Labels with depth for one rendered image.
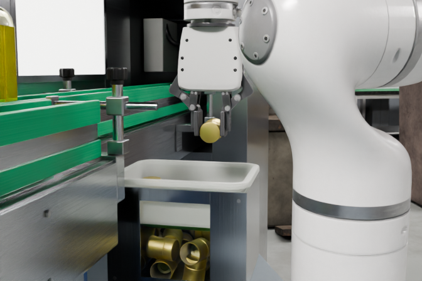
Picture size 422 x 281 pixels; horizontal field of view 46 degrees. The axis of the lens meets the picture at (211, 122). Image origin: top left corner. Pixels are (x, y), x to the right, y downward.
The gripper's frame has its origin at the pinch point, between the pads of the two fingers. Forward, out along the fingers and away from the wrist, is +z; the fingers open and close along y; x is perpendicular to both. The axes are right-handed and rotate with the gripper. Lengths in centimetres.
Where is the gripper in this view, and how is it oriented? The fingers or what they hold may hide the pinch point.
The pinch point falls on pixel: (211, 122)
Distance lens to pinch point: 79.9
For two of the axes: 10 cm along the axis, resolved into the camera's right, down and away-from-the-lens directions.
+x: -1.9, 1.3, -9.7
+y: -9.8, -0.3, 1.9
